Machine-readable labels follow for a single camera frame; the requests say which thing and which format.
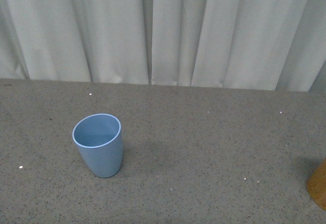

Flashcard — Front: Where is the white pleated curtain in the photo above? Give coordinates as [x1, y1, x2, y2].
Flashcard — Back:
[1, 0, 325, 92]

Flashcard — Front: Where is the orange wooden chopstick holder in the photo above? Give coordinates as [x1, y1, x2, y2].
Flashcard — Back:
[306, 159, 326, 211]

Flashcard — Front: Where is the blue plastic cup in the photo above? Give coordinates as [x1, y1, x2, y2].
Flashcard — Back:
[72, 114, 123, 178]

